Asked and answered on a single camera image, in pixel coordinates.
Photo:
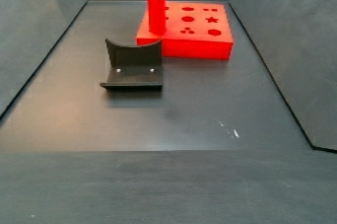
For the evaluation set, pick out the black curved holder stand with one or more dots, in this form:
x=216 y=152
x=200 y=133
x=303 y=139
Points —
x=136 y=66

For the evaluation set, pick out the red shape sorter board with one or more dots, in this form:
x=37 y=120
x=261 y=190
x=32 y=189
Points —
x=197 y=31

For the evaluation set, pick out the long red arch block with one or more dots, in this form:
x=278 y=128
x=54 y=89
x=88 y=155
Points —
x=157 y=16

